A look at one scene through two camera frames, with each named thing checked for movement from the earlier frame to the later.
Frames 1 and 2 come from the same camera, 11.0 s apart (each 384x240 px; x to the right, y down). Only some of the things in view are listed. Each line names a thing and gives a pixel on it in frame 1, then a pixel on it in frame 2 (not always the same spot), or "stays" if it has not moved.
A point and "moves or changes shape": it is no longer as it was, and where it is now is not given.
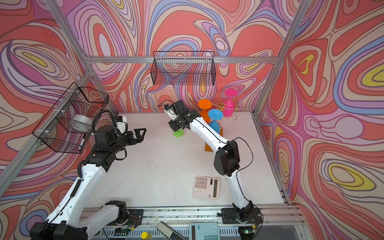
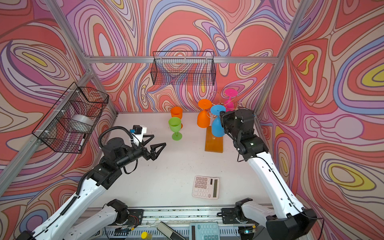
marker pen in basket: x=82 y=142 stays
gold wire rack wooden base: x=231 y=107 moves or changes shape
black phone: x=169 y=233 stays
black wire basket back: x=186 y=68 stays
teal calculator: x=204 y=231 stays
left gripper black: x=139 y=138 to x=151 y=155
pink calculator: x=207 y=187 stays
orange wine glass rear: x=205 y=104 stays
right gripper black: x=175 y=127 to x=224 y=116
